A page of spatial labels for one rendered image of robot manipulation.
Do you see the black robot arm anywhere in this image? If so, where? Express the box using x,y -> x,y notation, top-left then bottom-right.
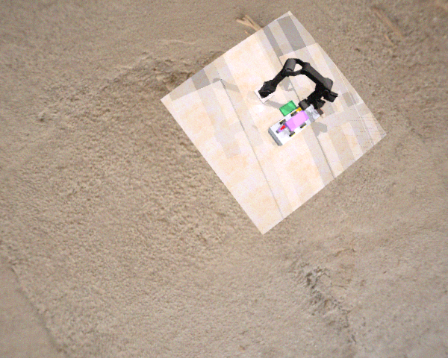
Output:
258,58 -> 338,110

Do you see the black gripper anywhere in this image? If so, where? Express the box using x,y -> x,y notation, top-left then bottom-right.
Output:
298,92 -> 319,111

